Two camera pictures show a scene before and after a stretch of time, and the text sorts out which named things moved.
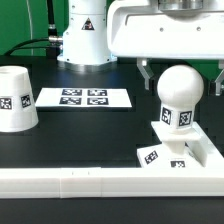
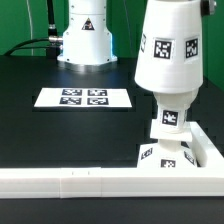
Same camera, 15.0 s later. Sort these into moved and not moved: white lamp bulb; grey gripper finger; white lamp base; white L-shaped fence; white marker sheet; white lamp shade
Moved: white lamp shade; grey gripper finger; white lamp base; white lamp bulb
Not moved: white marker sheet; white L-shaped fence
